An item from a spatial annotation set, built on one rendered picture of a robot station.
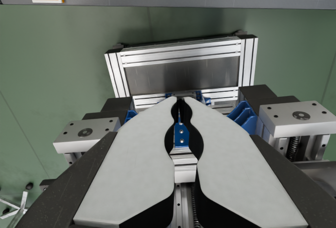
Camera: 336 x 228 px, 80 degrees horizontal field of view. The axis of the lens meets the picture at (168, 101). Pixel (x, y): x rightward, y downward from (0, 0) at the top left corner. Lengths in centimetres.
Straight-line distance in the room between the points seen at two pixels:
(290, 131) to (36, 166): 217
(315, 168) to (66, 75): 150
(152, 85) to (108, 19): 50
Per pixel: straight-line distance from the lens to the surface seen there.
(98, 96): 162
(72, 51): 155
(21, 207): 277
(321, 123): 53
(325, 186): 58
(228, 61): 124
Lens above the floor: 135
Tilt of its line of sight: 61 degrees down
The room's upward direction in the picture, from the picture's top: 178 degrees counter-clockwise
